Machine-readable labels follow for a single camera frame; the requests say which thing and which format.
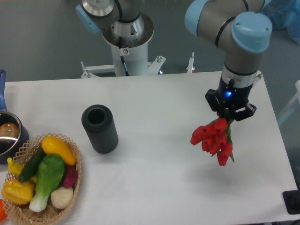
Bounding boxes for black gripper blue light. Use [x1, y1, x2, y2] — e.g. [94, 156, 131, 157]
[205, 77, 256, 121]

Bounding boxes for woven wicker basket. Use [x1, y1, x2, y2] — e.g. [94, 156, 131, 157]
[3, 133, 82, 225]

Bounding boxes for black device at table edge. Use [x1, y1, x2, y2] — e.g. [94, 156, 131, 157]
[282, 190, 300, 215]

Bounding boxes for red tulip bouquet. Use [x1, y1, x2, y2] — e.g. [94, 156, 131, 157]
[190, 109, 235, 166]

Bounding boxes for white frame at right edge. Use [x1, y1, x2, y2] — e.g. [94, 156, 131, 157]
[277, 80, 300, 126]

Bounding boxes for orange fruit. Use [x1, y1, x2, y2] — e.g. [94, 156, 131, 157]
[0, 199, 7, 222]

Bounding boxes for black cable on pedestal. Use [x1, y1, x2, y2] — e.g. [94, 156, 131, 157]
[118, 36, 130, 76]

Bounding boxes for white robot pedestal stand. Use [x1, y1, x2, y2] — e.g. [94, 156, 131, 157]
[76, 5, 166, 78]

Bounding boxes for purple radish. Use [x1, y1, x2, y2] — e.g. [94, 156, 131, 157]
[62, 166, 78, 188]

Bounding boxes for green cucumber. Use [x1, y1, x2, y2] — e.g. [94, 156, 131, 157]
[18, 148, 46, 182]

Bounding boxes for yellow bell pepper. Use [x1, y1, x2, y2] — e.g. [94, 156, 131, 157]
[1, 180, 34, 205]

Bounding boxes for dark grey ribbed vase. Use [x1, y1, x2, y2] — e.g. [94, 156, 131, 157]
[81, 105, 119, 154]

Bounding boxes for small yellow gourd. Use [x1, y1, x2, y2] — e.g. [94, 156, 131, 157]
[7, 157, 37, 184]

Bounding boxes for dark pot with blue handle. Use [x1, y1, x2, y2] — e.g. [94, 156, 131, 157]
[0, 69, 29, 165]

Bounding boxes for white garlic bulb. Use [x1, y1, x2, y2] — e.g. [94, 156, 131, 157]
[51, 187, 73, 209]

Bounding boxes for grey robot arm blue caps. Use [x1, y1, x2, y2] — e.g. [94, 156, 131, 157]
[75, 0, 272, 122]

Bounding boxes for blue plastic bag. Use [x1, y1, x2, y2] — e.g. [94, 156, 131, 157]
[260, 0, 300, 44]

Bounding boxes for green bok choy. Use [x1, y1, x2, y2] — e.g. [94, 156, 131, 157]
[29, 154, 65, 212]

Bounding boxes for yellow squash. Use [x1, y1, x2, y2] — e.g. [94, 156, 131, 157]
[41, 135, 76, 166]

